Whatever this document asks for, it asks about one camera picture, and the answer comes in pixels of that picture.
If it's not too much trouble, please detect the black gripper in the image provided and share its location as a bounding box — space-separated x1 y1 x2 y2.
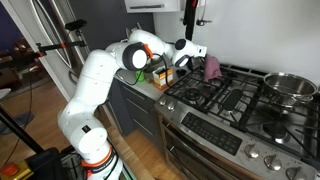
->
190 54 208 69

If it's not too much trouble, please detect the pink towel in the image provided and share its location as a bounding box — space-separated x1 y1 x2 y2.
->
203 54 224 84

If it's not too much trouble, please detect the large silver stove knob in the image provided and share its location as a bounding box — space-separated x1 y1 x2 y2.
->
263 154 283 172
244 143 261 160
285 165 308 180

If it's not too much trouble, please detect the black cast iron grate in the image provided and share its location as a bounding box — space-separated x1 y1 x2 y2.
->
240 74 320 162
164 63 234 113
199 69 265 132

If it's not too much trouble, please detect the hanging metal utensil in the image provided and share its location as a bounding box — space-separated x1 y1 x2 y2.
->
195 0 213 27

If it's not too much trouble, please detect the orange carton box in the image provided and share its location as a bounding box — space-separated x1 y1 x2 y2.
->
152 65 175 90

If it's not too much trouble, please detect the black oven mitt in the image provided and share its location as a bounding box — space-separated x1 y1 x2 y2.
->
182 0 199 41

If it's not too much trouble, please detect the stainless steel gas range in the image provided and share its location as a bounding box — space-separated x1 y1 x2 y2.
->
153 60 320 180

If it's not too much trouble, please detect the dark grey drawer cabinet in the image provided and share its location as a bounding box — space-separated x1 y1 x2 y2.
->
114 79 164 148

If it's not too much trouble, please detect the stainless steel pot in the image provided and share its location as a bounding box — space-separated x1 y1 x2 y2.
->
261 72 319 108

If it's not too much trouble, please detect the dark grey tall panel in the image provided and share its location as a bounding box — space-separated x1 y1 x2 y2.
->
68 0 155 134

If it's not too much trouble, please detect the stainless steel refrigerator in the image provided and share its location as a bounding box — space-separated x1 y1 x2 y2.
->
1 0 93 98

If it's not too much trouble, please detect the black equipment box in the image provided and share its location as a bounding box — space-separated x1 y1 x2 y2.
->
25 147 66 180

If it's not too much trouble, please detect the black tripod leg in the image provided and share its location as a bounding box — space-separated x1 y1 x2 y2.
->
0 103 45 154

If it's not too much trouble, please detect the yellow button box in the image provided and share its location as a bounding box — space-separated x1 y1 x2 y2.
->
0 159 34 180

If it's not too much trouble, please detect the red emergency stop button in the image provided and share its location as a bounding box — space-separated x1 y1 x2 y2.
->
0 162 20 178

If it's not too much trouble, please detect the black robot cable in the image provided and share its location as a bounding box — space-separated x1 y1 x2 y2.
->
116 53 171 89

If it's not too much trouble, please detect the white cabinet door long handle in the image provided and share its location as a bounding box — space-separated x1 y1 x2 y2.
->
124 0 186 14

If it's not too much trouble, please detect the black camera clamp arm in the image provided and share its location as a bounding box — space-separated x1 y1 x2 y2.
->
35 19 89 58

